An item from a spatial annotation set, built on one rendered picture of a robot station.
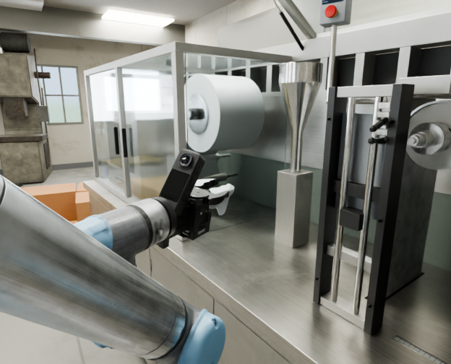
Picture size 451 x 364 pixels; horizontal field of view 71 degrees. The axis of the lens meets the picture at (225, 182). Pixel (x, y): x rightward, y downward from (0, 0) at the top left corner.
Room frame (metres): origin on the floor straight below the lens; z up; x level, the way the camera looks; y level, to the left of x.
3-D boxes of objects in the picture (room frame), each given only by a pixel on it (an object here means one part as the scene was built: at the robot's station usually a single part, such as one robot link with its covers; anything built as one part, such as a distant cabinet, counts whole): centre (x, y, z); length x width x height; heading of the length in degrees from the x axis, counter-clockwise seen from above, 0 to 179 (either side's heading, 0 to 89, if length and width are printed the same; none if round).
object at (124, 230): (0.42, 0.17, 1.21); 0.11 x 0.08 x 0.09; 148
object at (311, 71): (1.11, -0.25, 1.50); 0.14 x 0.14 x 0.06
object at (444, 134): (0.66, -0.42, 1.33); 0.06 x 0.06 x 0.06; 37
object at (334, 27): (0.93, -0.29, 1.51); 0.02 x 0.02 x 0.20
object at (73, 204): (3.29, 1.60, 0.24); 1.35 x 0.92 x 0.49; 115
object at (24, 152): (5.87, 3.75, 1.31); 1.35 x 1.23 x 2.63; 32
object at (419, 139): (0.62, -0.38, 1.33); 0.06 x 0.03 x 0.03; 127
